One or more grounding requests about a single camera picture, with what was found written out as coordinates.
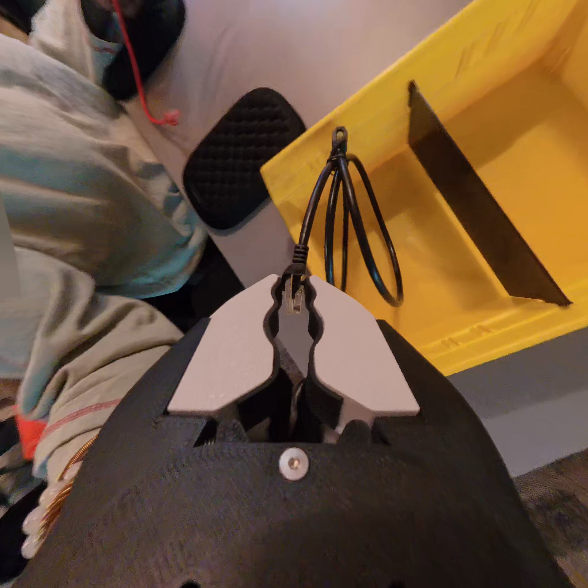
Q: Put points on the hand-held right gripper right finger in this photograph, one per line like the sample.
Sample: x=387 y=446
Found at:
x=363 y=367

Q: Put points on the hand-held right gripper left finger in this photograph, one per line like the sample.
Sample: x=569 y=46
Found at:
x=225 y=363

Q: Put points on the grey desk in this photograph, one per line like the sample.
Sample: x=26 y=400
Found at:
x=275 y=46

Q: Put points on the yellow plastic bin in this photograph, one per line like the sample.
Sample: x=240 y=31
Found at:
x=505 y=115

